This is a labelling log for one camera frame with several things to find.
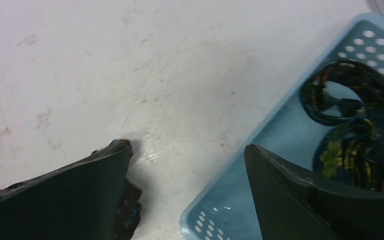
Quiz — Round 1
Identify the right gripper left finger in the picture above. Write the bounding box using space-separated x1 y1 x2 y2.
0 139 142 240

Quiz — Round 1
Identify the colourful ties pile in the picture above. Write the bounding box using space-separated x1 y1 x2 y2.
299 59 384 193

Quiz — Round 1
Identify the blue plastic basket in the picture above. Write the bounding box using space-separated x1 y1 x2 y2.
180 13 384 240

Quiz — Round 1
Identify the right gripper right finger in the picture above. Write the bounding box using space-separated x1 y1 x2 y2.
244 144 384 240

